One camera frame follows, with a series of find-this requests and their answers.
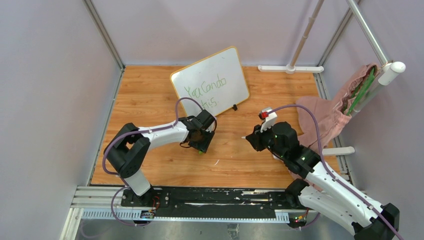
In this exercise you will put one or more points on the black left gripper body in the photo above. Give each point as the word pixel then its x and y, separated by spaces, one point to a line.
pixel 202 142

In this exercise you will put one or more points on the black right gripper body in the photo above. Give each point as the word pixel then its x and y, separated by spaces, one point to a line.
pixel 265 140

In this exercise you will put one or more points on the yellow framed whiteboard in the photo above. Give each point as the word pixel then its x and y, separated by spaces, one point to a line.
pixel 216 83

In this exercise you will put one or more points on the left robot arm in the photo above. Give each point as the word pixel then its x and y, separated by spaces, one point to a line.
pixel 128 149

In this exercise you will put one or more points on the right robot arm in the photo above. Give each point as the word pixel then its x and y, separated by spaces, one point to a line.
pixel 320 188

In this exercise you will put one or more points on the pink cloth shorts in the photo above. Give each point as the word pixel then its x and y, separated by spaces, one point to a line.
pixel 328 113

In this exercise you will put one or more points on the white rack side foot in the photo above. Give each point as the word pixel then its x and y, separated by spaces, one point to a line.
pixel 336 151

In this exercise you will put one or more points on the white clothes rack base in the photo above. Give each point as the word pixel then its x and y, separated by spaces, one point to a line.
pixel 291 69

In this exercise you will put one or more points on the green clothes hanger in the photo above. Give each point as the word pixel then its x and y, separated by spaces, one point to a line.
pixel 360 91

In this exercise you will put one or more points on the silver clothes rack pole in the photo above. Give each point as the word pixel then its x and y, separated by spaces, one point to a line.
pixel 306 33

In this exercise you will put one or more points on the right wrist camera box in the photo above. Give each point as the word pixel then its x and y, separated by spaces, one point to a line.
pixel 268 119

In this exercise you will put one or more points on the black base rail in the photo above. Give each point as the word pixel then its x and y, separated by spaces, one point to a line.
pixel 214 203

